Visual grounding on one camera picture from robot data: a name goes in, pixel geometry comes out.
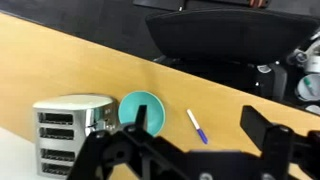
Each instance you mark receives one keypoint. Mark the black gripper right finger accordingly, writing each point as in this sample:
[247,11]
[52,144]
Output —
[280,146]

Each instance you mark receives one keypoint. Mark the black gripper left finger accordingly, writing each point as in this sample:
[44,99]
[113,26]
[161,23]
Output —
[147,157]

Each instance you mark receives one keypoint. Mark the teal plastic bowl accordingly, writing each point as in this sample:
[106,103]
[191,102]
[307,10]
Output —
[156,114]

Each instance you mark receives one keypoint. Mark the white cup with green pen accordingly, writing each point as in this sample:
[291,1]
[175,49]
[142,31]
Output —
[308,88]

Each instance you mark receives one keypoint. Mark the white blue marker pen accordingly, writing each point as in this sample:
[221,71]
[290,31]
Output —
[197,127]

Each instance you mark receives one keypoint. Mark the silver four-slot toaster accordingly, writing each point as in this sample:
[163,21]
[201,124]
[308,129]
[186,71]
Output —
[62,124]

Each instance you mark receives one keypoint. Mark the black office chair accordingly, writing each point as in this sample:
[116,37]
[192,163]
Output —
[245,36]

